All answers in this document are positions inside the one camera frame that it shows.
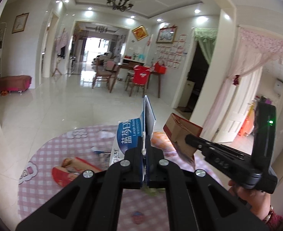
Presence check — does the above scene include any brown cardboard box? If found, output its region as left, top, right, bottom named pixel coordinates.
left=163, top=113, right=202, bottom=166

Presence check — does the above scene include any blue white milk carton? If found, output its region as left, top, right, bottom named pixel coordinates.
left=109, top=95, right=156, bottom=189

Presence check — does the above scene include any right hand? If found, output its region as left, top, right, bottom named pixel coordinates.
left=228, top=180, right=271, bottom=221

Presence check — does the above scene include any orange plastic stool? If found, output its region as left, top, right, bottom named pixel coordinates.
left=238, top=116, right=254, bottom=136

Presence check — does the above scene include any red snack package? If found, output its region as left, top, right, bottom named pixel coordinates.
left=52, top=157, right=102, bottom=187

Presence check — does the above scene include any pink checkered tablecloth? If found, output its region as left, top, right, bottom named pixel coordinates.
left=18, top=124, right=224, bottom=231

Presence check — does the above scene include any white panel door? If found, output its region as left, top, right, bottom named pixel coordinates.
left=213, top=67, right=263, bottom=143

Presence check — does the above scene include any pink lace door curtain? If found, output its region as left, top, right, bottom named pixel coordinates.
left=202, top=25, right=283, bottom=138

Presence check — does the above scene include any red basket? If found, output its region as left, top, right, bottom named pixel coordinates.
left=154, top=60, right=166, bottom=74

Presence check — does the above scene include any wooden dining table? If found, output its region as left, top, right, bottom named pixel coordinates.
left=118, top=62, right=161, bottom=98

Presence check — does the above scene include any red covered chair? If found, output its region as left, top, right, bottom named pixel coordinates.
left=125, top=65, right=151, bottom=96

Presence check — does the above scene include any green door curtain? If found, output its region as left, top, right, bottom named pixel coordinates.
left=194, top=28, right=218, bottom=65

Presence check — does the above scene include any wooden dining chair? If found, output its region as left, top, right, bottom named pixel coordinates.
left=92, top=59, right=120, bottom=93

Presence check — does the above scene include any framed landscape picture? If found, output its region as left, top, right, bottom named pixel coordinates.
left=156, top=26, right=177, bottom=43

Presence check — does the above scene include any pink bench ottoman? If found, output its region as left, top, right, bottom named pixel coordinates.
left=0, top=75, right=32, bottom=92

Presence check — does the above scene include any black chandelier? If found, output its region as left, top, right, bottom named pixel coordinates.
left=106, top=0, right=134, bottom=12

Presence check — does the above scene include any gold red diamond frame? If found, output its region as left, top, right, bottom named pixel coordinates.
left=132, top=25, right=148, bottom=41

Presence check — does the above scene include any framed picture left wall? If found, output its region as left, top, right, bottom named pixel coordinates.
left=12, top=13, right=29, bottom=33

